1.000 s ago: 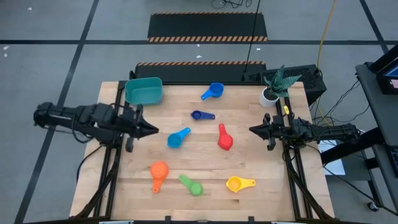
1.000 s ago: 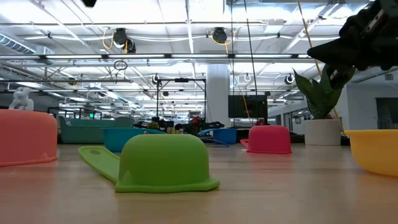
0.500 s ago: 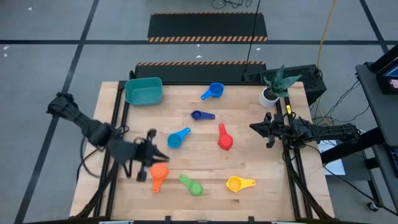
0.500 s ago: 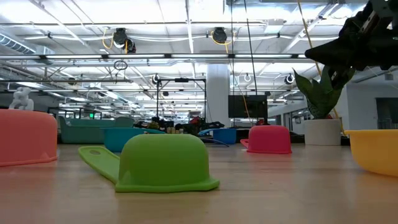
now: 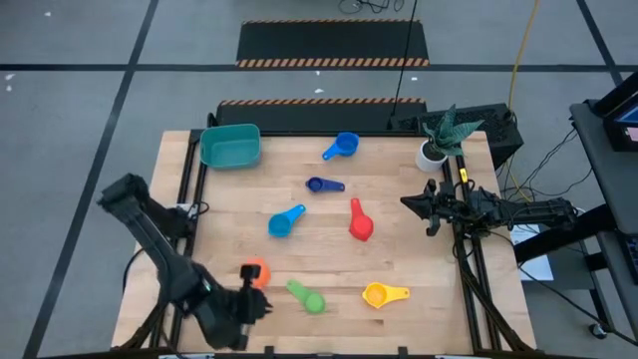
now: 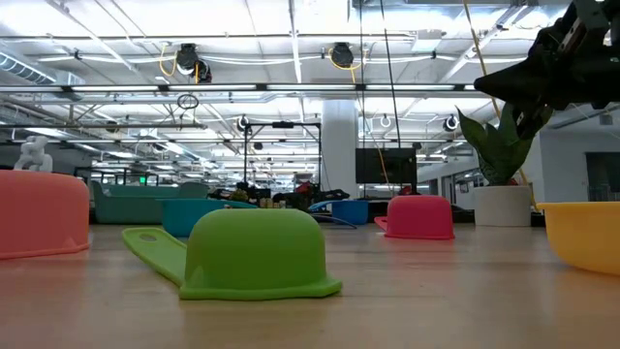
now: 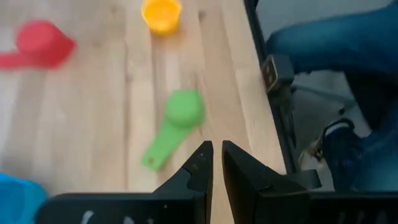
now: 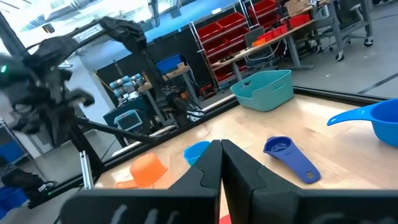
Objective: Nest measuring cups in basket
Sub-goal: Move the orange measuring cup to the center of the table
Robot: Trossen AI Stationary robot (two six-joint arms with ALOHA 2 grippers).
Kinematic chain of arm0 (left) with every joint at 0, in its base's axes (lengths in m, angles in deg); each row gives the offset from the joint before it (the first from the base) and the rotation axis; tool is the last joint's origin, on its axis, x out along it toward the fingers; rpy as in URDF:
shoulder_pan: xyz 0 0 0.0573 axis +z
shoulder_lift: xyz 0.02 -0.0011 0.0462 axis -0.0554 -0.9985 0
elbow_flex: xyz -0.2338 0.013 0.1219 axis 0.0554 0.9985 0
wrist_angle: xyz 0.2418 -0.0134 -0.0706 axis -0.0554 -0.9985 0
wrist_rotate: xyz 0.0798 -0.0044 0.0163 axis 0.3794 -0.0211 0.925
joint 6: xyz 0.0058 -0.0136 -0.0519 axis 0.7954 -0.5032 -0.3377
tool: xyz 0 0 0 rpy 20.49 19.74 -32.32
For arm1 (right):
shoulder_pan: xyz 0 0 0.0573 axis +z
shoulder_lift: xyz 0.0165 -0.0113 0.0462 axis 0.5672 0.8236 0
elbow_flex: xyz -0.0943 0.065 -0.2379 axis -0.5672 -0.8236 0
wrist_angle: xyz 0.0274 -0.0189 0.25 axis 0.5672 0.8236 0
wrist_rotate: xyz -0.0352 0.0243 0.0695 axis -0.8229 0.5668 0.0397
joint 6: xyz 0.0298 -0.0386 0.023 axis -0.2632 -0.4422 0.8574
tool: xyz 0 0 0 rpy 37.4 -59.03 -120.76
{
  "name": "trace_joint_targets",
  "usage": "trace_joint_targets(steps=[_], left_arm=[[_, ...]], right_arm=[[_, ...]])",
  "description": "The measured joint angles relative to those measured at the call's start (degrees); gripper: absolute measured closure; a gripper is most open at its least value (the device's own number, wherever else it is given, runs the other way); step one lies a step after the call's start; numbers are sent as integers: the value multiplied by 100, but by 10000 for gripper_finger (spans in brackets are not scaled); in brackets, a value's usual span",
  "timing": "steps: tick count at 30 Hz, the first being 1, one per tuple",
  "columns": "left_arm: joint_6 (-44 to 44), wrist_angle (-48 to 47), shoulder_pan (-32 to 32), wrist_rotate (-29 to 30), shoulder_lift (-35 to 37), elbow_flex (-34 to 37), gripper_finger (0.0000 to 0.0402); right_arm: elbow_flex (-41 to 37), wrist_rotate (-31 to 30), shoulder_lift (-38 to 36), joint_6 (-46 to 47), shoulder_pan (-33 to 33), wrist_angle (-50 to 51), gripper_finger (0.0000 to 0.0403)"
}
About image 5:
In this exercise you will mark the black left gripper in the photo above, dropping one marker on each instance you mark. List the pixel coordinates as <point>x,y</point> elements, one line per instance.
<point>239,314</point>

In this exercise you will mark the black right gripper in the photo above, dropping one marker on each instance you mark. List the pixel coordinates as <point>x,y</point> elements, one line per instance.
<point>448,207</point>

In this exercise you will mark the green measuring cup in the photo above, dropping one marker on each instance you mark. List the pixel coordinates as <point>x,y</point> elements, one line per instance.
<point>314,302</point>

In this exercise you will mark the red measuring cup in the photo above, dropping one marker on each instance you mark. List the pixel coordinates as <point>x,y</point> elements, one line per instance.
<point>361,227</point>

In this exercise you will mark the light blue measuring cup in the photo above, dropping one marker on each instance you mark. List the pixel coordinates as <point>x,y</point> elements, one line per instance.
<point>280,225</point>

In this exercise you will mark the medium blue measuring cup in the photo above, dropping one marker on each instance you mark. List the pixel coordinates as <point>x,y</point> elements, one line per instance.
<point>347,143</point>

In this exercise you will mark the yellow measuring cup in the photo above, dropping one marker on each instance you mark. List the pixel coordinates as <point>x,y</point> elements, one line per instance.
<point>376,295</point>

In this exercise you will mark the small dark blue measuring cup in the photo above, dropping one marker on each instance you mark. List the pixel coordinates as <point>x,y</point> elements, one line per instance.
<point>315,185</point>

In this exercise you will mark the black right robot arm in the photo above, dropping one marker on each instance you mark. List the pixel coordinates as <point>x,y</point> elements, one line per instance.
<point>538,212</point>

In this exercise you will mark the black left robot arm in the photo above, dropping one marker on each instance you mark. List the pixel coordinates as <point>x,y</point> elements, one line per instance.
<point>149,239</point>

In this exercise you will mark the teal plastic basket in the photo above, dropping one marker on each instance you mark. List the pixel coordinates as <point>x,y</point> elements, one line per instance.
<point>229,147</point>

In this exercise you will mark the black table clamp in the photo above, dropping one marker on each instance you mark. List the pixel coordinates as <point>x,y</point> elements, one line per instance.
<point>403,351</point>
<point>269,351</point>

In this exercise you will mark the snake plant in white pot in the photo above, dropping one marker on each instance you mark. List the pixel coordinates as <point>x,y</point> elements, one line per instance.
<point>428,158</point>

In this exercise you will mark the black computer case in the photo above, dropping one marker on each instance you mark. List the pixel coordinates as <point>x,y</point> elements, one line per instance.
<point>493,129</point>

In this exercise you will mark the white paper sheet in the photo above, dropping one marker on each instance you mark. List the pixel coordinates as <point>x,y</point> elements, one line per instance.
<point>541,266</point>

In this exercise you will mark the black hazard-striped floor mat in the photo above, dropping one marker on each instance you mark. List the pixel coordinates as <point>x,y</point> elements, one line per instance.
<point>319,117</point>
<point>329,42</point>

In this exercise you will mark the black desk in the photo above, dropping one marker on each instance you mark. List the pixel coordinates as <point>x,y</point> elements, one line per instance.
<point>608,184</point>

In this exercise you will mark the black laptop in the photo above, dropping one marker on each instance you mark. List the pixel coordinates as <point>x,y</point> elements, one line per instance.
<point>620,129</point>

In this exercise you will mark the black aluminium table frame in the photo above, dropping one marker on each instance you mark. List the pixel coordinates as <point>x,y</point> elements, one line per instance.
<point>472,309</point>

